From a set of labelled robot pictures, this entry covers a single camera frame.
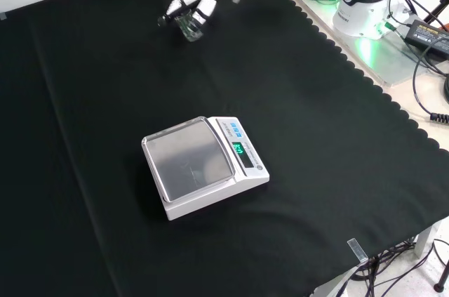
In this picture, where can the small clear glass beaker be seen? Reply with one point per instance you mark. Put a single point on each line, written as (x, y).
(191, 32)

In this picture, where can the white electronic balance steel pan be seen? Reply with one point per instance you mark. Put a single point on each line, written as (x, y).
(196, 160)

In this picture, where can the black bench cloth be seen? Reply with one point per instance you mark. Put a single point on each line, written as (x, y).
(315, 118)

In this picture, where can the clear tape strip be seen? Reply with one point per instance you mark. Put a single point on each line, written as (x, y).
(3, 16)

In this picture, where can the black power adapter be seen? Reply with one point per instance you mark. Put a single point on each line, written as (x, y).
(428, 35)

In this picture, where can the black tripod leg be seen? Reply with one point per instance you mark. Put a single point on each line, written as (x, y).
(436, 9)

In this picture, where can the clear plastic cloth clip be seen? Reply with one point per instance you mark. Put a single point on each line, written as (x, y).
(358, 250)

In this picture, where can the white table leg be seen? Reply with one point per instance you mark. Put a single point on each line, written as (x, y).
(426, 241)

